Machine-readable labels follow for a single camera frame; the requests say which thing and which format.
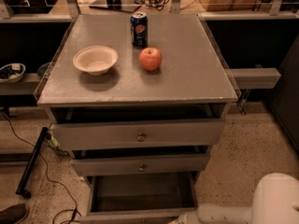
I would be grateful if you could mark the grey bottom drawer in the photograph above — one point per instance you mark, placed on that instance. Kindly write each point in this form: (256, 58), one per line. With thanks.
(139, 199)

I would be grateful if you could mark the grey drawer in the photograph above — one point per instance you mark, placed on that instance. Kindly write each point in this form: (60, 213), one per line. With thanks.
(137, 126)
(141, 161)
(139, 199)

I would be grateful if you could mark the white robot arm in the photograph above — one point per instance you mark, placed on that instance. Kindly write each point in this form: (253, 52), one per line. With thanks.
(275, 201)

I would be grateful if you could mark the grey middle drawer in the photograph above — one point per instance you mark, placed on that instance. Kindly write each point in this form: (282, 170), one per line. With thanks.
(141, 161)

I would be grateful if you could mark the grey top drawer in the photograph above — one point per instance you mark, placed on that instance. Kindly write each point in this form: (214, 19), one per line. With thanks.
(137, 126)

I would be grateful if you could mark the grey drawer cabinet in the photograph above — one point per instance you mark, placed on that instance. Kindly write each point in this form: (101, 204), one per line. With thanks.
(191, 72)

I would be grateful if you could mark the dark cabinet at right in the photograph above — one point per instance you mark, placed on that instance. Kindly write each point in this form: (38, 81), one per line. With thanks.
(283, 100)

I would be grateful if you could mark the red apple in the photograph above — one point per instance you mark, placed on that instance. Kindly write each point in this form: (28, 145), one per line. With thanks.
(150, 59)

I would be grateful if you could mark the black bar on floor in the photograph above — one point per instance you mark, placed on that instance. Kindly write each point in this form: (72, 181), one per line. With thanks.
(21, 189)

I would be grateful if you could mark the brown shoe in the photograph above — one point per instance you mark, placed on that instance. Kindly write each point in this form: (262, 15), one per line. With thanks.
(14, 214)

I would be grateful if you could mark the beige paper bowl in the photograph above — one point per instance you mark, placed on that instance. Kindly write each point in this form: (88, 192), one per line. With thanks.
(95, 60)

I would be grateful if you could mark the blue Pepsi can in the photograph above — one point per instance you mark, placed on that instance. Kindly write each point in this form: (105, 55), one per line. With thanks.
(139, 29)

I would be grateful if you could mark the black monitor stand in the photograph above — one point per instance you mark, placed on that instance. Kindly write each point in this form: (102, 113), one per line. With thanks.
(127, 6)

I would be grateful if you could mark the white bowl with items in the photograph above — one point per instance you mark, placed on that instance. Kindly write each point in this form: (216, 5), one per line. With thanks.
(12, 72)

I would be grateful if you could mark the grey metal side rail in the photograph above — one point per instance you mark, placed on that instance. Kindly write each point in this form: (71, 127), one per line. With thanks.
(255, 78)

